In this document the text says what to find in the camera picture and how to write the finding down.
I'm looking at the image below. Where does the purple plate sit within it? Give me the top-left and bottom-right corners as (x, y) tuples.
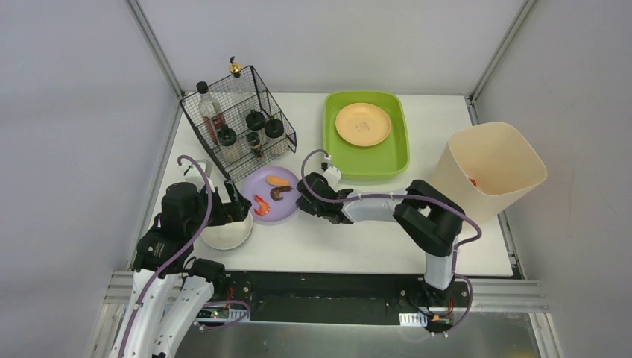
(240, 166), (300, 224)

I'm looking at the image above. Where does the black pepper grinder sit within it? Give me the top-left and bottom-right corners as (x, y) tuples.
(246, 131), (264, 160)

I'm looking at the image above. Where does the black-lid spice jar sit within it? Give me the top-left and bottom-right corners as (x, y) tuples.
(217, 124), (244, 164)

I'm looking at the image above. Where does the black-lid glass jar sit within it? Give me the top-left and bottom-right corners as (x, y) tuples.
(245, 109), (268, 145)
(264, 117), (285, 156)

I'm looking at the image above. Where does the black-lid glass jar front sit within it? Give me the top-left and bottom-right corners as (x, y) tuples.
(245, 109), (268, 145)

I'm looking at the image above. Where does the orange plate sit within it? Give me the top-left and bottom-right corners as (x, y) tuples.
(335, 103), (391, 147)

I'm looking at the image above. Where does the dark sauce bottle red label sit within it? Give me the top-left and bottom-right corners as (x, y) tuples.
(196, 81), (226, 145)

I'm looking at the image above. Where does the gold-top glass oil bottle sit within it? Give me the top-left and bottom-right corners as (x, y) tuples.
(229, 56), (258, 128)

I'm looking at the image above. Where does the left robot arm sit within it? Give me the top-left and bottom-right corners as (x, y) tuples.
(110, 180), (251, 357)

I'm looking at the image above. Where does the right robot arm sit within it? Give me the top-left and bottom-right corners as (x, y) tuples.
(296, 172), (466, 294)

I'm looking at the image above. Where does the white floral bowl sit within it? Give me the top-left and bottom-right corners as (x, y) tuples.
(200, 214), (253, 251)

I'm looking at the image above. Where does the toy shrimp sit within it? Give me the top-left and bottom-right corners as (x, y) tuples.
(253, 195), (271, 216)

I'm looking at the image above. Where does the orange toy bread piece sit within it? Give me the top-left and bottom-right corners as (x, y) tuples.
(265, 175), (290, 186)

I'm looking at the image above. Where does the green plastic tub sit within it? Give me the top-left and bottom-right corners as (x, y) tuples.
(323, 91), (410, 180)

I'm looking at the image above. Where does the beige waste bin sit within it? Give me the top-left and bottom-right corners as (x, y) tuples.
(430, 122), (547, 225)

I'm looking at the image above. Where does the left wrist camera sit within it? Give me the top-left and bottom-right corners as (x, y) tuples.
(177, 157), (216, 192)

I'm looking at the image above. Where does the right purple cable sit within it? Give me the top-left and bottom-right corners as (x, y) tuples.
(300, 148), (483, 338)

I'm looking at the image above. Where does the purple cable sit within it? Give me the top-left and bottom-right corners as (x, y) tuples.
(300, 148), (483, 338)
(116, 154), (252, 358)

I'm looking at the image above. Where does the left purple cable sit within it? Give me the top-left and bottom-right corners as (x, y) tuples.
(116, 154), (252, 358)

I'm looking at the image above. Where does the black wire rack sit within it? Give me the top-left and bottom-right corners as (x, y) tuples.
(180, 65), (297, 182)

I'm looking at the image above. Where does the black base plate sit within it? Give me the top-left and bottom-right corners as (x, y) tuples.
(197, 271), (470, 326)

